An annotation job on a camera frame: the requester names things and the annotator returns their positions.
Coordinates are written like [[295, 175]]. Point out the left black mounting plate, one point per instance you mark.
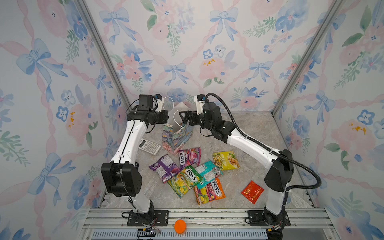
[[157, 218]]

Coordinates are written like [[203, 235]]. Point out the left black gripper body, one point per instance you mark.
[[159, 118]]

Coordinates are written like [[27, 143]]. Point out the purple snack packet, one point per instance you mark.
[[166, 168]]

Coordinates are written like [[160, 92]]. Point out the aluminium frame rail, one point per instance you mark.
[[209, 224]]

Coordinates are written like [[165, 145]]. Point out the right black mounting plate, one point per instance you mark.
[[255, 217]]

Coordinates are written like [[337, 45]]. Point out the white calculator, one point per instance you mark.
[[149, 147]]

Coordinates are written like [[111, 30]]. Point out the yellow chips bag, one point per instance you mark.
[[226, 160]]

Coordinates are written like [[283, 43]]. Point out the red sauce packet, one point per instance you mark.
[[252, 192]]

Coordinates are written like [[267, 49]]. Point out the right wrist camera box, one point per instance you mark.
[[207, 112]]

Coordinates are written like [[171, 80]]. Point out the floral paper gift bag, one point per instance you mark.
[[175, 132]]

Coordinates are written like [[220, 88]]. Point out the orange Fox's candy bag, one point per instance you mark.
[[211, 192]]

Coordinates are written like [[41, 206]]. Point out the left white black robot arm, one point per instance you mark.
[[121, 175]]

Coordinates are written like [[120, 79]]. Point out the black mounting plate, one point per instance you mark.
[[157, 218], [255, 217]]

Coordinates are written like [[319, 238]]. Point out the green Fox's candy bag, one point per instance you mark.
[[185, 180]]

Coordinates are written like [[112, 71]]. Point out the orange round cap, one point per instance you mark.
[[180, 227]]

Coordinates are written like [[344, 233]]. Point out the magenta Fox's candy bag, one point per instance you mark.
[[190, 157]]

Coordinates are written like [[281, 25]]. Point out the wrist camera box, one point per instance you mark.
[[207, 112], [150, 103]]

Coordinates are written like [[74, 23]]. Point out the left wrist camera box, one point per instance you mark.
[[150, 103]]

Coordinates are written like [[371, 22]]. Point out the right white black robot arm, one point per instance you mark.
[[280, 171]]

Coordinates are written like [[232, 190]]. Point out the teal snack packet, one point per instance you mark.
[[209, 172]]

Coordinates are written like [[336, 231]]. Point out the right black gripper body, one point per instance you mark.
[[195, 120]]

